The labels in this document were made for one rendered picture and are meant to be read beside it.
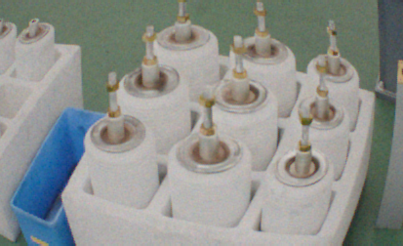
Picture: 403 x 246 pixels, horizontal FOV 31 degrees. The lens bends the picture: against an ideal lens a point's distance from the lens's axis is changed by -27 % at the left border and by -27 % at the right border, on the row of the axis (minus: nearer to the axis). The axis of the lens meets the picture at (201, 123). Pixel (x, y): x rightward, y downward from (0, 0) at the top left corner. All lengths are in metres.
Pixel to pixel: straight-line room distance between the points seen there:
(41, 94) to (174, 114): 0.28
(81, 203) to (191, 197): 0.16
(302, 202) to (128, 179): 0.23
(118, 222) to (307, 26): 0.88
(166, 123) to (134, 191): 0.12
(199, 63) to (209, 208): 0.27
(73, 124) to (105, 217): 0.34
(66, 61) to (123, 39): 0.40
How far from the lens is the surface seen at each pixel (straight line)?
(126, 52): 1.78
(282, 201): 1.05
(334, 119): 1.15
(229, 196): 1.09
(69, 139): 1.46
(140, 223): 1.11
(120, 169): 1.11
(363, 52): 1.82
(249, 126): 1.16
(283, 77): 1.26
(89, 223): 1.16
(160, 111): 1.19
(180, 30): 1.30
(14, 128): 1.32
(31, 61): 1.41
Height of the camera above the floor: 0.92
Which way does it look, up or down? 36 degrees down
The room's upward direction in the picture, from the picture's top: 2 degrees counter-clockwise
